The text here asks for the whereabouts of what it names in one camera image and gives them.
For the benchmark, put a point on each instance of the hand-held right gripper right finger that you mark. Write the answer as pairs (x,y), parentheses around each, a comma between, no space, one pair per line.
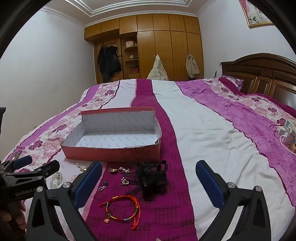
(208,185)

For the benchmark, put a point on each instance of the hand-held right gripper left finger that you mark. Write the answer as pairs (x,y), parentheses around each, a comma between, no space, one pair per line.
(89,183)

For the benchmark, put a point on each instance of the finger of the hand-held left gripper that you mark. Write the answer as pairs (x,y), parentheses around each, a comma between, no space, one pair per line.
(49,168)
(23,161)

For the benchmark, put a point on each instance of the green bead pendant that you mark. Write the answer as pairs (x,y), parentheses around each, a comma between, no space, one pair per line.
(105,183)

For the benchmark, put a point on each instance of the silver earring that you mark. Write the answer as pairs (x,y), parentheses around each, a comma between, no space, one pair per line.
(124,181)

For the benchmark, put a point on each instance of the pearl earrings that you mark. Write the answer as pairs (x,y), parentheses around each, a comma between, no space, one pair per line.
(124,170)

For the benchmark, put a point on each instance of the red cardboard box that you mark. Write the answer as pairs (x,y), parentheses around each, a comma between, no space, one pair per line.
(111,151)

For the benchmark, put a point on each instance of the black lace hair clip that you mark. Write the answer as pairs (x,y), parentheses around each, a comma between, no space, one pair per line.
(150,183)

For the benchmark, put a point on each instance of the person's left hand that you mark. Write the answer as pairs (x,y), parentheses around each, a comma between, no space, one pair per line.
(13,215)

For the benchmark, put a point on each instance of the dark wooden furniture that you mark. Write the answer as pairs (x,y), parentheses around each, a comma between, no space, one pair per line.
(2,132)

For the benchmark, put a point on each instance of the purple floral striped blanket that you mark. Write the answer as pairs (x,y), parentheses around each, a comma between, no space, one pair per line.
(208,139)

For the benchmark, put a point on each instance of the white power strip with chargers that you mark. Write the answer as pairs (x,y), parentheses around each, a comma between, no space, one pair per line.
(288,134)

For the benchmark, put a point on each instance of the purple floral pillow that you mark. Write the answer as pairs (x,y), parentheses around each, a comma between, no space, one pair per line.
(233,82)

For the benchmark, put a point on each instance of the beige hanging garment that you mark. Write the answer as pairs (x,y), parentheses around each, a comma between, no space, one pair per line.
(192,66)

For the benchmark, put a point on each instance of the brown wooden headboard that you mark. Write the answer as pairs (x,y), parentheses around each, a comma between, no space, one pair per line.
(261,76)

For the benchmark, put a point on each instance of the black hanging coats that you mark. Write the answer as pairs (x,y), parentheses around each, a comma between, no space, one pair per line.
(108,61)

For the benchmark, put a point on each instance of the small red box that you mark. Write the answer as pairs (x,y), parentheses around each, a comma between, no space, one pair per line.
(135,69)

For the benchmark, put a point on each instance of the white puffer jacket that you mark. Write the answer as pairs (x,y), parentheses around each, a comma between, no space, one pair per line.
(158,70)

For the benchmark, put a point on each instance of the wooden wardrobe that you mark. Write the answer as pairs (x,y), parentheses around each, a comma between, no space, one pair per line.
(171,41)

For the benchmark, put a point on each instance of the framed wall picture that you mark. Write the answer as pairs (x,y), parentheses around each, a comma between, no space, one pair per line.
(254,14)

